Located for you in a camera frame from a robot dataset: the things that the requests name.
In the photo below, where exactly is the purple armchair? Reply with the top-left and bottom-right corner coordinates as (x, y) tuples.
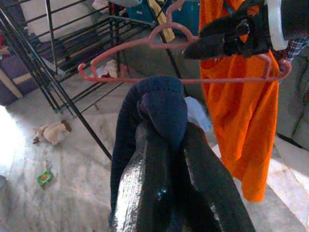
(0, 29), (41, 106)

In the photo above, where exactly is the pink plastic hanger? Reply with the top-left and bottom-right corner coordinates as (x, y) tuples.
(77, 0), (293, 85)

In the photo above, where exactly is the pink white cloth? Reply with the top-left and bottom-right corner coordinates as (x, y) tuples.
(96, 59), (137, 78)

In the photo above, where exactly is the green packet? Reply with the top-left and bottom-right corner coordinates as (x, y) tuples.
(36, 168), (55, 189)

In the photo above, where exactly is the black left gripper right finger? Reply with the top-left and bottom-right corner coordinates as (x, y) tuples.
(183, 120), (256, 232)

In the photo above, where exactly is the pale blue cloth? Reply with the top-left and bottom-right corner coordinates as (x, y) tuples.
(184, 96), (213, 132)

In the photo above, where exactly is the blue plastic hanger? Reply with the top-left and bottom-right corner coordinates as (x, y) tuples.
(222, 0), (237, 15)

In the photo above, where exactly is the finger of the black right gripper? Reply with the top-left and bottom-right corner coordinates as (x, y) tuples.
(183, 30), (228, 60)
(199, 3), (242, 37)

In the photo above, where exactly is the navy blue garment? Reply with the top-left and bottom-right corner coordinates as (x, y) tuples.
(108, 74), (189, 228)

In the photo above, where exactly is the beige plush toy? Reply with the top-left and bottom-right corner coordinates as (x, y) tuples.
(32, 119), (72, 146)

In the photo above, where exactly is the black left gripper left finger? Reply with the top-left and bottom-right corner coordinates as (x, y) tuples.
(113, 120), (171, 232)

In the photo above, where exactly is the orange t-shirt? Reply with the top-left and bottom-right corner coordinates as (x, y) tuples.
(198, 0), (281, 203)

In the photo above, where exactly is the blue white patterned garment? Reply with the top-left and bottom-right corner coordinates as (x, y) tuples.
(277, 37), (309, 63)

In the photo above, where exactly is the yellow cream cloth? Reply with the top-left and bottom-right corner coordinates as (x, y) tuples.
(147, 0), (176, 44)

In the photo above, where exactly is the black metal drying rack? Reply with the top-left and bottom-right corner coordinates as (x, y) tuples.
(0, 0), (190, 162)

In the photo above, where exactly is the blue plastic storage box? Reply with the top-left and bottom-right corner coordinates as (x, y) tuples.
(125, 0), (201, 30)

